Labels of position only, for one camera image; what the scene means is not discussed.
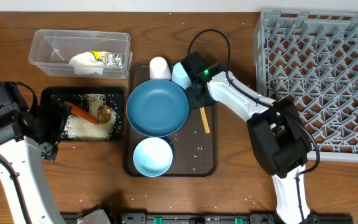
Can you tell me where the white rice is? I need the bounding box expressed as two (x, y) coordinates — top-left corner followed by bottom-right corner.
(62, 93), (122, 141)

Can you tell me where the light blue bowl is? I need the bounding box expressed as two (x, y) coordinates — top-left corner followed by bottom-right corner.
(133, 138), (173, 177)

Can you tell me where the white tissue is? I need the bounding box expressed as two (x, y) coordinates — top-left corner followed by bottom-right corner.
(68, 52), (104, 75)

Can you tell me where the light blue plastic cup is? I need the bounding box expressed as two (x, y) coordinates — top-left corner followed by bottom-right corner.
(171, 62), (191, 90)

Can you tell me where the wooden chopstick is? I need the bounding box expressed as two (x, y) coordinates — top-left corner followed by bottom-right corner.
(200, 107), (211, 134)

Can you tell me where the clear plastic bin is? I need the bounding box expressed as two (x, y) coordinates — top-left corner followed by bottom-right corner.
(29, 29), (132, 79)

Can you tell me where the orange carrot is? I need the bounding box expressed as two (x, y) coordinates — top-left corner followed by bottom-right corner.
(65, 101), (99, 124)

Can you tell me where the black rectangular tray bin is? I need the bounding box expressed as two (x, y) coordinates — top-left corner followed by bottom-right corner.
(40, 86), (124, 127)

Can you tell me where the white plastic cup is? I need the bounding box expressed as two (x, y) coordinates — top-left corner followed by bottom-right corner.
(149, 57), (172, 80)

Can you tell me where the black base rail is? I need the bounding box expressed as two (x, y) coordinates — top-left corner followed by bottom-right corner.
(60, 205), (354, 224)

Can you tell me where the green snack wrapper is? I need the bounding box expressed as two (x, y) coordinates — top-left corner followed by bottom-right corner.
(90, 50), (124, 67)

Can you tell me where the brown food scrap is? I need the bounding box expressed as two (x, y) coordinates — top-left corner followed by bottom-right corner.
(98, 105), (111, 124)

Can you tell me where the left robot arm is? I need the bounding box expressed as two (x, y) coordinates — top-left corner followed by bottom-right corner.
(0, 101), (71, 223)

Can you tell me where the dark blue plate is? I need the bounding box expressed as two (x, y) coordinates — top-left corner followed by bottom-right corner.
(126, 80), (190, 137)

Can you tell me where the grey dishwasher rack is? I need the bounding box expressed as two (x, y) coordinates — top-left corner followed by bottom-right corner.
(254, 9), (358, 162)

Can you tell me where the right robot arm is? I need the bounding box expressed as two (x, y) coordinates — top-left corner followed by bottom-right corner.
(181, 61), (315, 223)

